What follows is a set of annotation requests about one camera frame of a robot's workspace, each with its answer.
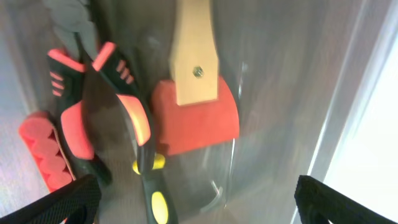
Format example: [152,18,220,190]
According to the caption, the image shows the red screwdriver bit holder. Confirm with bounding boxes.
[18,111,76,193]

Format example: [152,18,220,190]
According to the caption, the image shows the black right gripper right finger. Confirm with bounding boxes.
[294,175,395,224]

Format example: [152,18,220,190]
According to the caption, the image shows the orange black needle-nose pliers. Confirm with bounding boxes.
[42,0,153,186]

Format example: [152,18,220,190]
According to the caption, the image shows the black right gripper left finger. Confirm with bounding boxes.
[1,174,101,224]

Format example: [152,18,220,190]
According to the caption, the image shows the orange scraper wooden handle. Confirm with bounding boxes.
[152,0,239,156]

